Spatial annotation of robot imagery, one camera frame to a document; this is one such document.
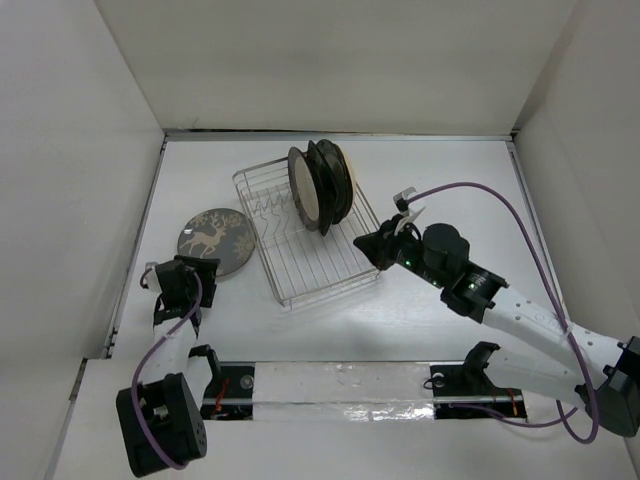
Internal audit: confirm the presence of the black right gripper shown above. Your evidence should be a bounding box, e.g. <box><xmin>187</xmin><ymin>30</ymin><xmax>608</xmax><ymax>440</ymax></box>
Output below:
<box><xmin>353</xmin><ymin>213</ymin><xmax>447</xmax><ymax>289</ymax></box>

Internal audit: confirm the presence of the grey plate tree pattern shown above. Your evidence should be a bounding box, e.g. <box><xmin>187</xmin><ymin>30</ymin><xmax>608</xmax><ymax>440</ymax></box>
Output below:
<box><xmin>177</xmin><ymin>208</ymin><xmax>255</xmax><ymax>276</ymax></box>

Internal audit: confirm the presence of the cream plate black striped rim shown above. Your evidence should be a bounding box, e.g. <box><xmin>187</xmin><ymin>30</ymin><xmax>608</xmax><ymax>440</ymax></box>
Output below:
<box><xmin>316</xmin><ymin>139</ymin><xmax>354</xmax><ymax>224</ymax></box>

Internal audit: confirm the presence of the beige plate leaf pattern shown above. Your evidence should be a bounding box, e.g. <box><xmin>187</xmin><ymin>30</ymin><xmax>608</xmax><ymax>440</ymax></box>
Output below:
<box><xmin>342</xmin><ymin>151</ymin><xmax>357</xmax><ymax>195</ymax></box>

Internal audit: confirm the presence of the cream plate brown metallic rim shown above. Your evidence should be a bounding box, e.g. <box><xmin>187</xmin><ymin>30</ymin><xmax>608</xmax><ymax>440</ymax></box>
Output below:
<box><xmin>287</xmin><ymin>147</ymin><xmax>320</xmax><ymax>232</ymax></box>

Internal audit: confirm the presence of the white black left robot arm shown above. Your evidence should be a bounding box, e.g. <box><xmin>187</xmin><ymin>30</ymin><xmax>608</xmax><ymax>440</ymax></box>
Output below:
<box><xmin>116</xmin><ymin>255</ymin><xmax>223</xmax><ymax>478</ymax></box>

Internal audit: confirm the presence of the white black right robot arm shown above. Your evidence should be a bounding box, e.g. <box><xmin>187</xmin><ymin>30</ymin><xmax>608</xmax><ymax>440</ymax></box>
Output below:
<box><xmin>353</xmin><ymin>215</ymin><xmax>639</xmax><ymax>438</ymax></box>

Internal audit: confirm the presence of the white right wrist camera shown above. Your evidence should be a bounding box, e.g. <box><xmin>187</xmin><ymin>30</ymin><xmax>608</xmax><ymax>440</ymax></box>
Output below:
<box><xmin>393</xmin><ymin>187</ymin><xmax>424</xmax><ymax>236</ymax></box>

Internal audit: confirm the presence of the steel wire dish rack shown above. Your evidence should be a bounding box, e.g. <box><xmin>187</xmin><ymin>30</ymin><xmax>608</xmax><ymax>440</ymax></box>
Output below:
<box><xmin>232</xmin><ymin>158</ymin><xmax>380</xmax><ymax>308</ymax></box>

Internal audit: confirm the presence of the silver front table rail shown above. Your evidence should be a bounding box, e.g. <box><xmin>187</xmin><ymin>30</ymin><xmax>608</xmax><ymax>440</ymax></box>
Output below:
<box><xmin>201</xmin><ymin>361</ymin><xmax>527</xmax><ymax>422</ymax></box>

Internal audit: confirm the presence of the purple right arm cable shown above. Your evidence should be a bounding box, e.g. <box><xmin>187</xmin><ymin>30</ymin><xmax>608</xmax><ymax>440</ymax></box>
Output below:
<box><xmin>399</xmin><ymin>182</ymin><xmax>601</xmax><ymax>445</ymax></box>

